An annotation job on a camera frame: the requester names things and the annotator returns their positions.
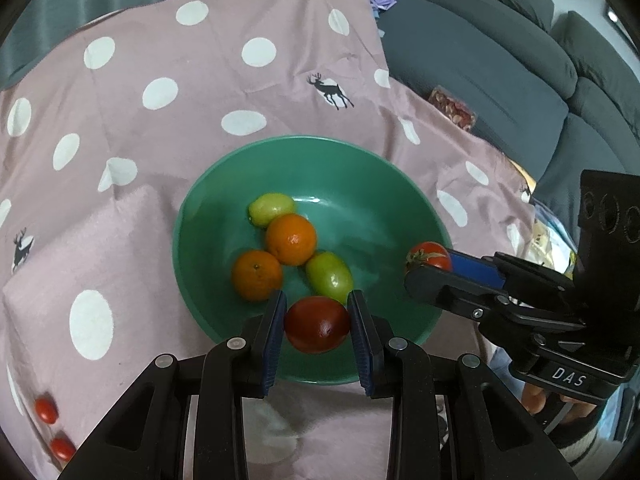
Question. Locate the green plum fruit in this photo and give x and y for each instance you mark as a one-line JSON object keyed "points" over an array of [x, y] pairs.
{"points": [[269, 206]]}

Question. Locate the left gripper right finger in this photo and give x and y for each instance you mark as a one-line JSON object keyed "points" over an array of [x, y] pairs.
{"points": [[451, 419]]}

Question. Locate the pink polka dot cloth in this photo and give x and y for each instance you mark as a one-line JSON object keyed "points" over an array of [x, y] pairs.
{"points": [[102, 140]]}

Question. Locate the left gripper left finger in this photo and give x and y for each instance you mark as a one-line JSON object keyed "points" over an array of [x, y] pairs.
{"points": [[143, 435]]}

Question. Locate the red cherry tomato top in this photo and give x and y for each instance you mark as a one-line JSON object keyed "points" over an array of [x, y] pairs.
{"points": [[62, 449]]}

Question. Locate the snack packet on sofa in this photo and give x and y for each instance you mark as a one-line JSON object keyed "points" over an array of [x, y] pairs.
{"points": [[454, 109]]}

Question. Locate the orange mandarin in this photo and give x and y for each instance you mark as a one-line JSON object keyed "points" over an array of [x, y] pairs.
{"points": [[256, 275], [292, 239]]}

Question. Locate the green plastic bowl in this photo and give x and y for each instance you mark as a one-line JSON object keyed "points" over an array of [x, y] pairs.
{"points": [[320, 217]]}

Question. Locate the grey sofa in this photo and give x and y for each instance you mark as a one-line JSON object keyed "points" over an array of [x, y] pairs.
{"points": [[546, 89]]}

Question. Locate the red cherry tomato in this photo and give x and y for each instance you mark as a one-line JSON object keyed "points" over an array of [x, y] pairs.
{"points": [[46, 410], [428, 254], [62, 449]]}

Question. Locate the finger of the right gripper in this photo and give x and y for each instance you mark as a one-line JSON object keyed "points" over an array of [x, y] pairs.
{"points": [[451, 292], [481, 271]]}

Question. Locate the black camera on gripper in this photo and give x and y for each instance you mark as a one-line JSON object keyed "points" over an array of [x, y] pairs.
{"points": [[607, 219]]}

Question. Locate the large dark red tomato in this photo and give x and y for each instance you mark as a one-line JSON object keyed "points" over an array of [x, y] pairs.
{"points": [[316, 324]]}

